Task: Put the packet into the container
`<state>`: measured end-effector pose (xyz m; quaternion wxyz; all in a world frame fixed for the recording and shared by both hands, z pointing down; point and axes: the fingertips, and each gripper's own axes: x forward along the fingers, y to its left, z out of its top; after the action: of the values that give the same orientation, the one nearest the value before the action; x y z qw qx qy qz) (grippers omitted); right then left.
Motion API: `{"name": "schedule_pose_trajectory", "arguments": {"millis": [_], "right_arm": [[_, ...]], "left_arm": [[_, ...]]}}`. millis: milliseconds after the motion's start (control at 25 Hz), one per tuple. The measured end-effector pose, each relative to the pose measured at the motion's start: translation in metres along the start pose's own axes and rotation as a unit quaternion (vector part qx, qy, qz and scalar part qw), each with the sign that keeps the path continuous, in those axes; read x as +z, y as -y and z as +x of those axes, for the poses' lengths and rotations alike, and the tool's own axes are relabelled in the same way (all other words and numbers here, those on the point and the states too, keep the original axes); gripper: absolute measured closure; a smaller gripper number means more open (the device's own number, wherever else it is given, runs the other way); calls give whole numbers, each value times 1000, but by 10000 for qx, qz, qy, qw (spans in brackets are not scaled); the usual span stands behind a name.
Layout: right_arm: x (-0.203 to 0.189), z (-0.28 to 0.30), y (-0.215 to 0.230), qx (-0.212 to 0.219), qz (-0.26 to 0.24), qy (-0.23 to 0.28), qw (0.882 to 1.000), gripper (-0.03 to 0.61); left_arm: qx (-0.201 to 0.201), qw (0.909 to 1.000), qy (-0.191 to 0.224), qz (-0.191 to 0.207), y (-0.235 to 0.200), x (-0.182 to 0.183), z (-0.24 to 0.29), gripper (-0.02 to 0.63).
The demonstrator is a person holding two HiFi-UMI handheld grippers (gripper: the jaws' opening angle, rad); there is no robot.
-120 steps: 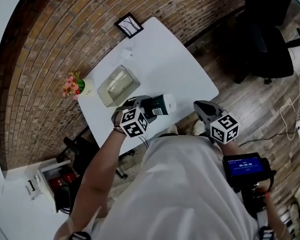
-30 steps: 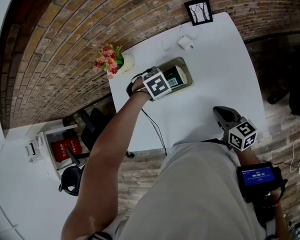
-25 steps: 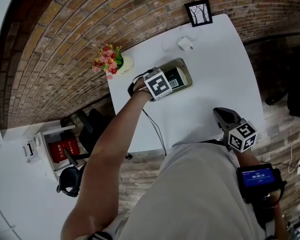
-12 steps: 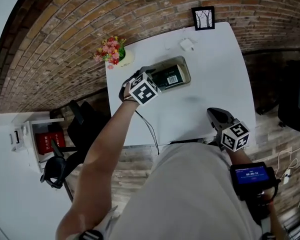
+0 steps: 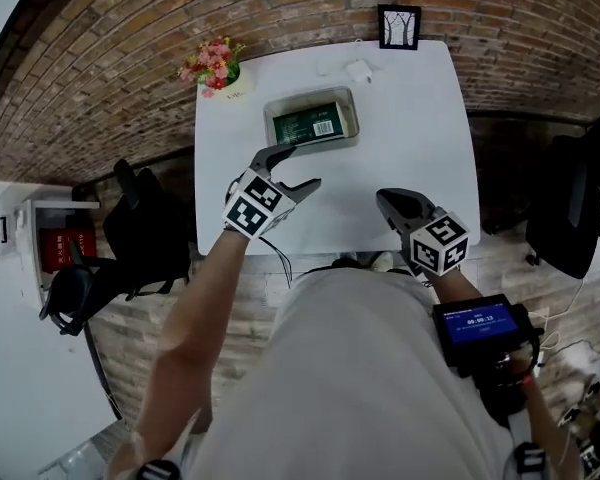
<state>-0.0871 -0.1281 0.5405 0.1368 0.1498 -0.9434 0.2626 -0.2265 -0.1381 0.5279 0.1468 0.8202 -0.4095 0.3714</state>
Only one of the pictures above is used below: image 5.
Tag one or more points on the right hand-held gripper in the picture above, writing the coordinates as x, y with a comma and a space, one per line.
440, 243

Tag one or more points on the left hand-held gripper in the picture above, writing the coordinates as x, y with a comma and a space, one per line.
260, 203

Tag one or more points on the green packet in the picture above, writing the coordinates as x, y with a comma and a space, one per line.
307, 124

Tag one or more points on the clear rectangular container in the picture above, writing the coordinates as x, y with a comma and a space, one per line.
352, 118

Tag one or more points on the black screen device on forearm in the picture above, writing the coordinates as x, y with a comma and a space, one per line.
480, 325

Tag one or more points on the person's left forearm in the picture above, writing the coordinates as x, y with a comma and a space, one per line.
195, 318

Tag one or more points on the person's right forearm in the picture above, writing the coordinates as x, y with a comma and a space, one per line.
455, 287

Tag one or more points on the person's right shoe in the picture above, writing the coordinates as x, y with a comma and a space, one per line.
382, 261

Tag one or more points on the white power adapter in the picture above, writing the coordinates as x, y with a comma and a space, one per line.
358, 70

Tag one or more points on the pink flowers in white vase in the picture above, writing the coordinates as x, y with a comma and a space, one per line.
215, 63

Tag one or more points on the black mesh office chair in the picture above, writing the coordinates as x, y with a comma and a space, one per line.
565, 208

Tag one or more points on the black framed tree picture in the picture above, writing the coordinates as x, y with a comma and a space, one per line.
399, 27

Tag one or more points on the person's light shirt torso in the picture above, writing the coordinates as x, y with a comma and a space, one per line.
350, 378

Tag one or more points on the red fire equipment box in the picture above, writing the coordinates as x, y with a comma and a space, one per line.
60, 250

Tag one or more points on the white cabinet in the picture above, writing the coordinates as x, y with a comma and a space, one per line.
30, 213

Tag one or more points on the white side desk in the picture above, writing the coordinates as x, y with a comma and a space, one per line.
25, 368

